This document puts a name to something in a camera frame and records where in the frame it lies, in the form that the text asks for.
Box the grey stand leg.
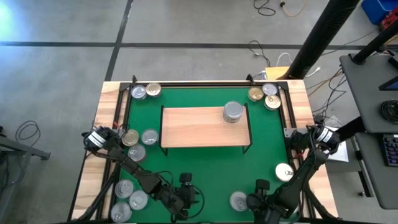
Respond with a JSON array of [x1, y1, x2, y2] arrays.
[[0, 126, 52, 218]]

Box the gold-lid seafood can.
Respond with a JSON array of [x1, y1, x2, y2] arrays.
[[248, 86, 264, 103], [145, 82, 162, 98]]

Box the yellow floor cable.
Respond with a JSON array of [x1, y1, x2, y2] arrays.
[[279, 0, 308, 18]]

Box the black keyboard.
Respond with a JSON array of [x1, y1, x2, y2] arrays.
[[382, 133, 398, 168]]

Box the green albacore tuna can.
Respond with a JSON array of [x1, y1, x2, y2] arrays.
[[264, 95, 282, 111]]

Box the black desk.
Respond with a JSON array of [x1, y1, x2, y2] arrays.
[[338, 52, 398, 210]]

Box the coiled black cable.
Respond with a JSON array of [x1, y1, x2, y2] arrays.
[[379, 100, 398, 124]]

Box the cardboard box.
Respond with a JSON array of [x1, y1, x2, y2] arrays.
[[264, 66, 292, 81]]

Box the white floor cable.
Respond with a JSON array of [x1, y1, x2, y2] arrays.
[[275, 52, 321, 78]]

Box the blue-label gold-lid can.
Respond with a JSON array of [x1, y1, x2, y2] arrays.
[[121, 129, 140, 147]]

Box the black tablet screen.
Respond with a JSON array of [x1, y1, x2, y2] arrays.
[[378, 76, 398, 91]]

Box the clear plastic bag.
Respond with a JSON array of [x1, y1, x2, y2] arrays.
[[325, 114, 343, 128]]

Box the white paper sheet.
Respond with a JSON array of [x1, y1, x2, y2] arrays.
[[326, 126, 349, 163]]

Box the black cable loop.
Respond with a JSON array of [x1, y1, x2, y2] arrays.
[[14, 119, 42, 149]]

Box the red-label silver-lid can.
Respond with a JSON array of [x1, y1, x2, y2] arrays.
[[229, 190, 249, 212], [127, 143, 147, 163]]

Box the black table frame rails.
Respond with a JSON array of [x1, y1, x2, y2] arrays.
[[105, 80, 308, 224]]

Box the white-lid blue-label can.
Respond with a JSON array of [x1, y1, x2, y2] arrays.
[[274, 162, 294, 182]]

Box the red box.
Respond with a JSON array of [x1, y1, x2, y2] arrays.
[[381, 14, 398, 30]]

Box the black floor cable with plug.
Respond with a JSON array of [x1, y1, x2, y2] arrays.
[[248, 39, 271, 68]]

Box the black floor cable bundle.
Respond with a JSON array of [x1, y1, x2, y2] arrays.
[[306, 67, 349, 114]]

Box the black rig strut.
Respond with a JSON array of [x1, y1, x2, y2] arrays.
[[70, 161, 121, 222], [298, 183, 338, 220]]

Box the blue plastic bin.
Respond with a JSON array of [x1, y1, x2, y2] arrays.
[[360, 0, 398, 26]]

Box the green table mat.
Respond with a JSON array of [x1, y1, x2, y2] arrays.
[[119, 86, 302, 223]]

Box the black corrugated column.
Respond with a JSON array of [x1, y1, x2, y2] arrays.
[[285, 0, 361, 80]]

